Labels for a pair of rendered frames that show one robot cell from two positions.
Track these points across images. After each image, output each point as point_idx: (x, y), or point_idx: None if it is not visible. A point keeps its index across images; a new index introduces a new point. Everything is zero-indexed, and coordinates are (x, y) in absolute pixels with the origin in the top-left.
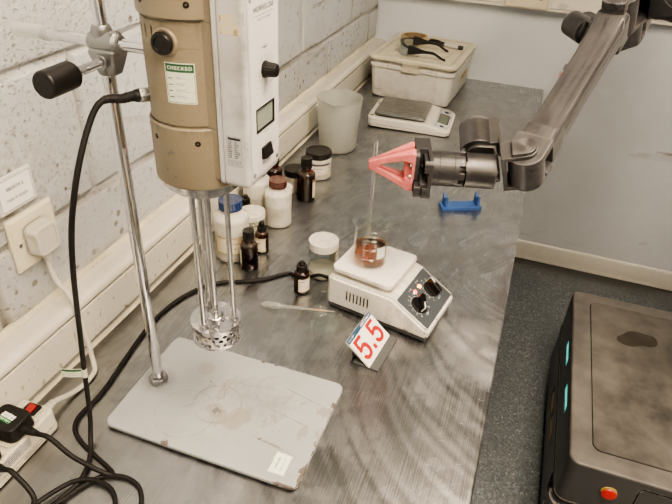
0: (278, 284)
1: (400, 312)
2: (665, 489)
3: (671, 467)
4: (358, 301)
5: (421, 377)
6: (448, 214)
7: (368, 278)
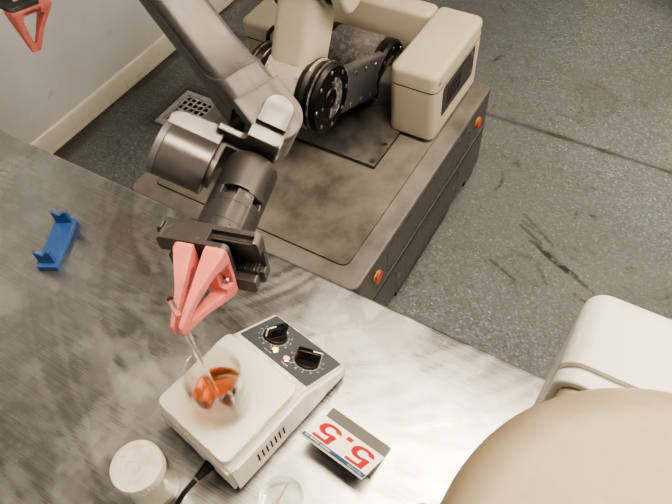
0: None
1: (318, 388)
2: (395, 232)
3: (376, 216)
4: (273, 442)
5: (404, 396)
6: (70, 264)
7: (269, 414)
